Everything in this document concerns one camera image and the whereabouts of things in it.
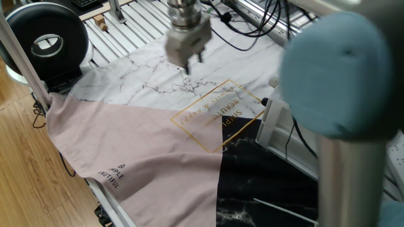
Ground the aluminium frame post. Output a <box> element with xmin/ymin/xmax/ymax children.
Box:
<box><xmin>0</xmin><ymin>12</ymin><xmax>53</xmax><ymax>110</ymax></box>

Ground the aluminium table frame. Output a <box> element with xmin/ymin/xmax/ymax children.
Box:
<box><xmin>85</xmin><ymin>176</ymin><xmax>137</xmax><ymax>227</ymax></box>

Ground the aluminium profile rail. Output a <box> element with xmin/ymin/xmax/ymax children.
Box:
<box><xmin>220</xmin><ymin>0</ymin><xmax>319</xmax><ymax>48</ymax></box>

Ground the black keyboard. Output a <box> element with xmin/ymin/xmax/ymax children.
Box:
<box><xmin>71</xmin><ymin>0</ymin><xmax>105</xmax><ymax>8</ymax></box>

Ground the light wooden desk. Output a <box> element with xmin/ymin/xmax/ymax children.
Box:
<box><xmin>55</xmin><ymin>0</ymin><xmax>136</xmax><ymax>21</ymax></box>

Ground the white power strip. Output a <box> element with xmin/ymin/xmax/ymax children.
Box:
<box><xmin>386</xmin><ymin>132</ymin><xmax>404</xmax><ymax>190</ymax></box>

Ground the metal bracket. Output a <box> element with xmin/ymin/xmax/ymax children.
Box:
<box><xmin>108</xmin><ymin>0</ymin><xmax>127</xmax><ymax>24</ymax></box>

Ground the black bracket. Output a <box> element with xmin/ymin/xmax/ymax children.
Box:
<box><xmin>93</xmin><ymin>204</ymin><xmax>113</xmax><ymax>227</ymax></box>

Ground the black round ring device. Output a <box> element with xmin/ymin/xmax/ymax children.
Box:
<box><xmin>0</xmin><ymin>2</ymin><xmax>90</xmax><ymax>86</ymax></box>

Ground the white gripper adapter plate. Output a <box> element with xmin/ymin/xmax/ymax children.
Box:
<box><xmin>169</xmin><ymin>14</ymin><xmax>211</xmax><ymax>41</ymax></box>

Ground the silver Schunk gripper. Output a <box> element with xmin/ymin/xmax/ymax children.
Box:
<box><xmin>164</xmin><ymin>21</ymin><xmax>213</xmax><ymax>76</ymax></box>

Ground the white plastic drawer cabinet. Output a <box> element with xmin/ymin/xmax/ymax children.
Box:
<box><xmin>254</xmin><ymin>94</ymin><xmax>319</xmax><ymax>182</ymax></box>

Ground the white drawer with black knob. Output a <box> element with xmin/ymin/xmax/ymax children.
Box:
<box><xmin>259</xmin><ymin>96</ymin><xmax>287</xmax><ymax>148</ymax></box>

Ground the marble pink black tablecloth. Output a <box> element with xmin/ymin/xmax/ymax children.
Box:
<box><xmin>46</xmin><ymin>0</ymin><xmax>319</xmax><ymax>227</ymax></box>

